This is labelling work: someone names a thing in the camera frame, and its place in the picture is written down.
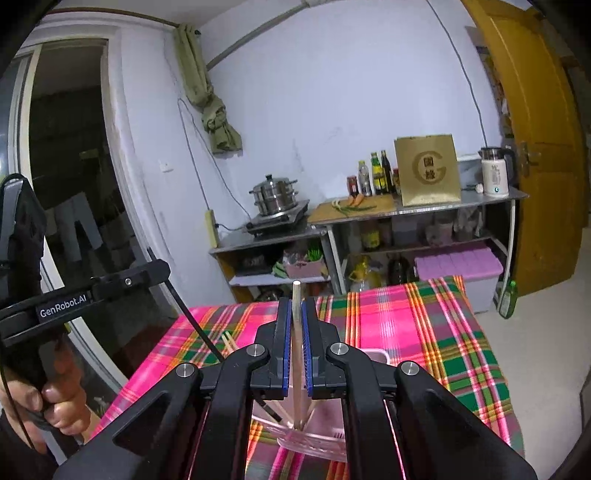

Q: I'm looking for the dark glass jar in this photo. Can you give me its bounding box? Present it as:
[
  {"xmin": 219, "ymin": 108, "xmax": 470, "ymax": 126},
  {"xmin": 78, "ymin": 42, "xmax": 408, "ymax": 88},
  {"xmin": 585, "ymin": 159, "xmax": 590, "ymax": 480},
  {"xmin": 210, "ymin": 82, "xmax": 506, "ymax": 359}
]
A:
[{"xmin": 388, "ymin": 256, "xmax": 411, "ymax": 284}]

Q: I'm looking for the large steel shelf table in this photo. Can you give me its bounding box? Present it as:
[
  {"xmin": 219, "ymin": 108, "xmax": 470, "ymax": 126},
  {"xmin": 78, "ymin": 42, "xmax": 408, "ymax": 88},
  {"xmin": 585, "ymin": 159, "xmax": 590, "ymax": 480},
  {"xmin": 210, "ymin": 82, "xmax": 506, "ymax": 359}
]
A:
[{"xmin": 307, "ymin": 187, "xmax": 529, "ymax": 296}]

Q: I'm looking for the pink utensil basket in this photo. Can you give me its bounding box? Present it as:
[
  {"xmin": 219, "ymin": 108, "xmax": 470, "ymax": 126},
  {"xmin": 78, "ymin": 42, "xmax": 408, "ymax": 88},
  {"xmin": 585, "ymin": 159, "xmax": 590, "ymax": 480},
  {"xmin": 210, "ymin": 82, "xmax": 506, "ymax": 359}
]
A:
[{"xmin": 249, "ymin": 348, "xmax": 398, "ymax": 462}]

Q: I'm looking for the yellow power strip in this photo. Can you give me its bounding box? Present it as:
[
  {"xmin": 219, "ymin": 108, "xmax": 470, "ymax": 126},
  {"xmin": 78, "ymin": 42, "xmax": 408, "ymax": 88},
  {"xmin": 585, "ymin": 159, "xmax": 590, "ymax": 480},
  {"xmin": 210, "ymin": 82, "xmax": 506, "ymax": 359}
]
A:
[{"xmin": 206, "ymin": 210, "xmax": 221, "ymax": 248}]

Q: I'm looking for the wooden cutting board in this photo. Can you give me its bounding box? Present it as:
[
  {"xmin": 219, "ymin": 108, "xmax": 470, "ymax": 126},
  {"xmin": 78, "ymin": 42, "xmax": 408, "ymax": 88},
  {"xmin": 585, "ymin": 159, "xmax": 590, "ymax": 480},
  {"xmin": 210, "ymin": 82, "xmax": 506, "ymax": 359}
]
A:
[{"xmin": 307, "ymin": 194, "xmax": 398, "ymax": 222}]

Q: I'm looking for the wooden door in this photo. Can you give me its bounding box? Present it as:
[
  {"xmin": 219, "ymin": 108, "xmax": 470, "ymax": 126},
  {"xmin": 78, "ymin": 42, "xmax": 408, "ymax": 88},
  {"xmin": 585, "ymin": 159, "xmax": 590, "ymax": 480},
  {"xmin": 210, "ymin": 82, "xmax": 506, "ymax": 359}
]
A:
[{"xmin": 462, "ymin": 0, "xmax": 585, "ymax": 296}]

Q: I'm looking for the green glass bottle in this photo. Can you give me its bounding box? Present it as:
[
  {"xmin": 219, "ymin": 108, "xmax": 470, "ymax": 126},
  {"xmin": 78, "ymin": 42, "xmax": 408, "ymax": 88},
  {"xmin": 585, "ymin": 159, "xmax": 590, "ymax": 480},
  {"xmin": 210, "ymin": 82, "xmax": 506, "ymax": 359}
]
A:
[{"xmin": 499, "ymin": 280, "xmax": 518, "ymax": 319}]

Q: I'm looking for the pink lidded storage box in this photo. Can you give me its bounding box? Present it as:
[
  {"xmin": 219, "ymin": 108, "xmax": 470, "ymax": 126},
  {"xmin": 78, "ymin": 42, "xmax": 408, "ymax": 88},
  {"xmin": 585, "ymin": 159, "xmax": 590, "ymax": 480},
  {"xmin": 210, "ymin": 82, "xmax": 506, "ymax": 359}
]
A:
[{"xmin": 414, "ymin": 244, "xmax": 505, "ymax": 315}]

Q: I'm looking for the green scallion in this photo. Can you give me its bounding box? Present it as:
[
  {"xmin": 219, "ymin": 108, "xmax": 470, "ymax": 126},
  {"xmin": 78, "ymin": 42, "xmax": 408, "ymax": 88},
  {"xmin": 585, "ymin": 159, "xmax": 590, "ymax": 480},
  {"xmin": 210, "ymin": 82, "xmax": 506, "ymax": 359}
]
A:
[{"xmin": 331, "ymin": 199, "xmax": 377, "ymax": 214}]

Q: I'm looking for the colourful wall poster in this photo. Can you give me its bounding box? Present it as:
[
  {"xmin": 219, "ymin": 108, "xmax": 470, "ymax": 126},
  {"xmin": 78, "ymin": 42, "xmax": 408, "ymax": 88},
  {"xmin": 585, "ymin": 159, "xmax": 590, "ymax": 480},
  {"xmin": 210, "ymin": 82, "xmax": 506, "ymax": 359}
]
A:
[{"xmin": 475, "ymin": 44, "xmax": 514, "ymax": 139}]

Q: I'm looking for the white door arch frame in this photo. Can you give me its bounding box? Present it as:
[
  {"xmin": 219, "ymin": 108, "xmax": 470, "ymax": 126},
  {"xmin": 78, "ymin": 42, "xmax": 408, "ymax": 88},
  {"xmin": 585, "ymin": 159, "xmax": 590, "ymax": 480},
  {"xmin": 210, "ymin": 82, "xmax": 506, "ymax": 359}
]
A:
[{"xmin": 32, "ymin": 21, "xmax": 195, "ymax": 324}]

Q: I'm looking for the black chopstick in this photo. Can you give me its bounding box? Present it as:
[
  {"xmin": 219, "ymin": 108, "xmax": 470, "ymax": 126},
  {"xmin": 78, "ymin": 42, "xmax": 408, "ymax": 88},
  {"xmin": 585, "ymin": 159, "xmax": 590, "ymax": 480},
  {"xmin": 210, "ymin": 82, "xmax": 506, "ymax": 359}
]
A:
[{"xmin": 146, "ymin": 247, "xmax": 282, "ymax": 422}]

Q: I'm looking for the white electric kettle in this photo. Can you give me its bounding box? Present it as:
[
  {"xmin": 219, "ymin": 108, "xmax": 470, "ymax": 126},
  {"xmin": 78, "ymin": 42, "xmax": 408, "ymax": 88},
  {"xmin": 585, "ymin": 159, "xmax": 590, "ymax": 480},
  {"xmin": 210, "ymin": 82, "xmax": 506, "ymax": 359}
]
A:
[{"xmin": 478, "ymin": 145, "xmax": 515, "ymax": 198}]

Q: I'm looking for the black induction cooker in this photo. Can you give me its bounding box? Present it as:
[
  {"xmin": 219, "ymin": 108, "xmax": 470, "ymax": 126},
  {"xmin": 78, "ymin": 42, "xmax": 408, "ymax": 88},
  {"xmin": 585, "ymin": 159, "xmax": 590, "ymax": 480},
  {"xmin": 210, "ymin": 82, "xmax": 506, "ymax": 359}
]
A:
[{"xmin": 245, "ymin": 198, "xmax": 310, "ymax": 237}]

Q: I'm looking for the steel steamer pot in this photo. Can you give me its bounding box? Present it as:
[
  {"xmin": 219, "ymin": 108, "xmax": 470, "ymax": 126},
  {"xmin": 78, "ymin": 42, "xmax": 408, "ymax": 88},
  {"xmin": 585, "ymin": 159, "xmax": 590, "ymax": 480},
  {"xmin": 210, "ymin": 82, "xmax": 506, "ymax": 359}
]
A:
[{"xmin": 249, "ymin": 174, "xmax": 300, "ymax": 217}]

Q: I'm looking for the black wall cable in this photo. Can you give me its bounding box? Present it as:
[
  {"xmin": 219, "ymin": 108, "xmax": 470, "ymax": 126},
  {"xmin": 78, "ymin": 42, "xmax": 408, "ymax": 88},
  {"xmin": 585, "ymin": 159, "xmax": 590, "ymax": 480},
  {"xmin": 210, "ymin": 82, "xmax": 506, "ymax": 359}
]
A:
[{"xmin": 425, "ymin": 0, "xmax": 490, "ymax": 149}]

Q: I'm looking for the pink plaid tablecloth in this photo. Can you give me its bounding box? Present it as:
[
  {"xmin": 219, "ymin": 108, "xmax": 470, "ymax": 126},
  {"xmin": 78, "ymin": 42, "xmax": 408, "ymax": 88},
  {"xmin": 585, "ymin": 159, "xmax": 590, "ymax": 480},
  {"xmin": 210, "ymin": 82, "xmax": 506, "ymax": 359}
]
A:
[{"xmin": 90, "ymin": 275, "xmax": 525, "ymax": 480}]

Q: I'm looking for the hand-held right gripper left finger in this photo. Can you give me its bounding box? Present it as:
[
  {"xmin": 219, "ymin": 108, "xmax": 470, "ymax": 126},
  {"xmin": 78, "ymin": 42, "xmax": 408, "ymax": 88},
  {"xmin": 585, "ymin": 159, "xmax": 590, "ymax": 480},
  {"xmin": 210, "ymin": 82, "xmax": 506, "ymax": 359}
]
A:
[{"xmin": 53, "ymin": 298, "xmax": 294, "ymax": 480}]

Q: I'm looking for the gold square box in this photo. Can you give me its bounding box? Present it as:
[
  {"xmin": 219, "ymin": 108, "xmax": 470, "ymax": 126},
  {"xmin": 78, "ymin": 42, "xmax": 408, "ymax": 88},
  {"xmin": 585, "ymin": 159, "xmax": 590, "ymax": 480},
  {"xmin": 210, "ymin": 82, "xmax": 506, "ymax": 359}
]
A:
[{"xmin": 394, "ymin": 134, "xmax": 462, "ymax": 207}]

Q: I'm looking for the grey wall cable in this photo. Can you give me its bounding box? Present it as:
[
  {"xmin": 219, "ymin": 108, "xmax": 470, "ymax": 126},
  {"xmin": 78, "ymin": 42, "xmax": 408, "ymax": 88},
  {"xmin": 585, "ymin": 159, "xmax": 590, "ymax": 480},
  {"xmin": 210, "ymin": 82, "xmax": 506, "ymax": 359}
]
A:
[{"xmin": 177, "ymin": 99, "xmax": 259, "ymax": 219}]

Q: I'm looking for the green curtain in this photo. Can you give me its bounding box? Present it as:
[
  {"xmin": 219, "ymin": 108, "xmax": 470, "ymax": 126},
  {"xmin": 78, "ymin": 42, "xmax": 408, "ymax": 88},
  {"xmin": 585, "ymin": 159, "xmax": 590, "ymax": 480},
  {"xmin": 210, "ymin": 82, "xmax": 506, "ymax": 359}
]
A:
[{"xmin": 173, "ymin": 23, "xmax": 243, "ymax": 155}]

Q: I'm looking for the person's left hand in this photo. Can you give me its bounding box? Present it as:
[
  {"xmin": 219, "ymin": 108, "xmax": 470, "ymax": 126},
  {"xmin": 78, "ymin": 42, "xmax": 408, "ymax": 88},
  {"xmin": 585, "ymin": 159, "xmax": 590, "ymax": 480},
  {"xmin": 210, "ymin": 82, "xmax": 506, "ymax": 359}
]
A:
[{"xmin": 0, "ymin": 344, "xmax": 90, "ymax": 455}]

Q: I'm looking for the small steel shelf table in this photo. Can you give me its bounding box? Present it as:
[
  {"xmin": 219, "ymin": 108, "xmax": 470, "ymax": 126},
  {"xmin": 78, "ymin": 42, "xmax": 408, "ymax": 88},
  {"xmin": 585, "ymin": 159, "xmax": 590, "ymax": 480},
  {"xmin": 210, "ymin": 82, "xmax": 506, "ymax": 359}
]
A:
[{"xmin": 209, "ymin": 226, "xmax": 333, "ymax": 301}]

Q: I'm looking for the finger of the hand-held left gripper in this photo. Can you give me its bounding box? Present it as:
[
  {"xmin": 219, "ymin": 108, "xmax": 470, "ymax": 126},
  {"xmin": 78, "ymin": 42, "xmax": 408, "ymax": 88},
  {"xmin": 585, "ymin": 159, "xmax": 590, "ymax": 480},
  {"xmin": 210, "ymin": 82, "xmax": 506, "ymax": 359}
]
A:
[{"xmin": 91, "ymin": 258, "xmax": 171, "ymax": 302}]

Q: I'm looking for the pink vegetable basket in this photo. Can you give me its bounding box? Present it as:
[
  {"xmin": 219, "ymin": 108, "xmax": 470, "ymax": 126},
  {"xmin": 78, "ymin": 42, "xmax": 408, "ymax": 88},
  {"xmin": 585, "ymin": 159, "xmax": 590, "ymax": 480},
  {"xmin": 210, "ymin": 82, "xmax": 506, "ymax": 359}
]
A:
[{"xmin": 277, "ymin": 247, "xmax": 324, "ymax": 280}]

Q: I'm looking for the yellow oil jug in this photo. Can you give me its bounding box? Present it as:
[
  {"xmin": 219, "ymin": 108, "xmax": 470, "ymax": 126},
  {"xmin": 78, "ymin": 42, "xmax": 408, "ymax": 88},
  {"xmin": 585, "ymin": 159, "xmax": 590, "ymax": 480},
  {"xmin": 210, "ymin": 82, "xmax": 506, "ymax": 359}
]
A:
[{"xmin": 349, "ymin": 258, "xmax": 384, "ymax": 294}]

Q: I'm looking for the grey wall pipe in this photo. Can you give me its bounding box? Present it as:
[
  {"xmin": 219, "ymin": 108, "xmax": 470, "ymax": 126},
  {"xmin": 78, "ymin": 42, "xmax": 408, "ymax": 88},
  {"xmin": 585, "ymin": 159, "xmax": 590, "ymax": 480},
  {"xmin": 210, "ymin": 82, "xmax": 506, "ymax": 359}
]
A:
[{"xmin": 205, "ymin": 0, "xmax": 319, "ymax": 70}]

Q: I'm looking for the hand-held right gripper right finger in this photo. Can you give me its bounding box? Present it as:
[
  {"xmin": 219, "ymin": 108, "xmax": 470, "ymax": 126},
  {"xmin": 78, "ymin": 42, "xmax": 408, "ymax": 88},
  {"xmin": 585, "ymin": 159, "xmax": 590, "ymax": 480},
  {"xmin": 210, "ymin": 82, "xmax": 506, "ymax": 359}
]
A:
[{"xmin": 300, "ymin": 296, "xmax": 539, "ymax": 480}]

